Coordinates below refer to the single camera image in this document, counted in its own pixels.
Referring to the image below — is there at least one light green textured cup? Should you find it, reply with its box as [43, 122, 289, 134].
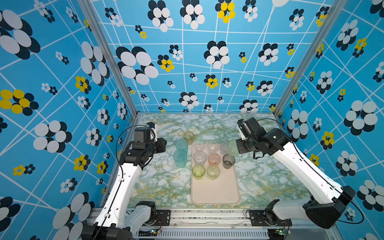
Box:
[227, 140, 239, 157]

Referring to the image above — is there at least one clear textured plastic cup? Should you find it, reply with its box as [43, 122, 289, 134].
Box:
[220, 142, 228, 155]

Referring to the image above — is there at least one dark grey plastic cup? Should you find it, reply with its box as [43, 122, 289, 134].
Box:
[223, 154, 236, 169]

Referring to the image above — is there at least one small clear faceted glass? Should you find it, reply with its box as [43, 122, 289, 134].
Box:
[207, 143, 220, 152]

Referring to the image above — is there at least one amber yellow plastic cup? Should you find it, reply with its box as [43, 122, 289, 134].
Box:
[183, 131, 195, 146]

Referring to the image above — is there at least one pink textured plastic cup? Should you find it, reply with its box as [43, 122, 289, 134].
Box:
[208, 154, 221, 167]

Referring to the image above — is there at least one pale green plastic cup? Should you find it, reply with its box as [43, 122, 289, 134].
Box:
[207, 165, 221, 180]

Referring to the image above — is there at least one large clear plastic cup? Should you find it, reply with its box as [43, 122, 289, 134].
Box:
[193, 151, 207, 165]

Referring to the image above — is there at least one bright green plastic cup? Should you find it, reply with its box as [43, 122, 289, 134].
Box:
[192, 164, 206, 180]

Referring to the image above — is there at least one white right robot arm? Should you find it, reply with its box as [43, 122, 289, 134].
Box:
[236, 118, 356, 229]

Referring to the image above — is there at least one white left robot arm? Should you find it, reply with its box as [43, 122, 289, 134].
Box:
[81, 122, 167, 240]

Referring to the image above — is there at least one pale pink plastic tray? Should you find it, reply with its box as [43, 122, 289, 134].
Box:
[191, 144, 240, 205]

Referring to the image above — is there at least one teal textured cup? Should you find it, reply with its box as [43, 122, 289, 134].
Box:
[173, 150, 187, 168]
[175, 138, 189, 153]

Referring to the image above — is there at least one teal textured cup near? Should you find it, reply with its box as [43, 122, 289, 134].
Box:
[173, 150, 187, 168]

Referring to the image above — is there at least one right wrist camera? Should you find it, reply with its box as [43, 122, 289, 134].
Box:
[237, 119, 246, 140]

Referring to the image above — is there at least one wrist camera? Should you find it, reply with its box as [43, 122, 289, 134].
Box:
[237, 119, 246, 140]
[147, 122, 158, 142]

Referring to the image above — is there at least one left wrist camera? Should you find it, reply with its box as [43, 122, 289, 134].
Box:
[147, 122, 158, 142]

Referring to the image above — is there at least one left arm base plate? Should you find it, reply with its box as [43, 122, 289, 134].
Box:
[143, 210, 171, 227]

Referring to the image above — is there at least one right aluminium corner post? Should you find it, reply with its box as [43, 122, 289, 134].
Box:
[274, 0, 347, 118]

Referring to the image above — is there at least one aluminium corner post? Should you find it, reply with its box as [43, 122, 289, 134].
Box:
[274, 0, 347, 118]
[78, 0, 138, 119]

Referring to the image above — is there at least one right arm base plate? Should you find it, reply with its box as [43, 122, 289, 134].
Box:
[245, 209, 293, 228]

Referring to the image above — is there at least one aluminium front rail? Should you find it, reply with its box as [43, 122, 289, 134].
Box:
[86, 207, 343, 240]

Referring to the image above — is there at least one left aluminium corner post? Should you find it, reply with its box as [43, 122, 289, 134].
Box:
[78, 0, 138, 119]

